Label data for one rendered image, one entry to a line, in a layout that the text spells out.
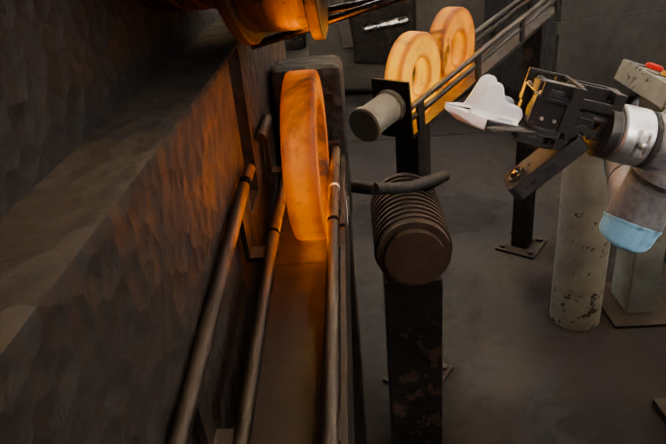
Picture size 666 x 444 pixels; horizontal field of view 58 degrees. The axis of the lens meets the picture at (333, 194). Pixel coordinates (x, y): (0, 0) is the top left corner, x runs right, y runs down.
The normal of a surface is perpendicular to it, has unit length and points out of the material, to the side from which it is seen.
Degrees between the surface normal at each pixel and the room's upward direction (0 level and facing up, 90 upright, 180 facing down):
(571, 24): 90
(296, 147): 63
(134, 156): 0
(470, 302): 0
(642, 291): 90
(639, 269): 90
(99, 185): 0
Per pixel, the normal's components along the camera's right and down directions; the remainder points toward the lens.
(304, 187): -0.04, 0.42
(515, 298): -0.08, -0.90
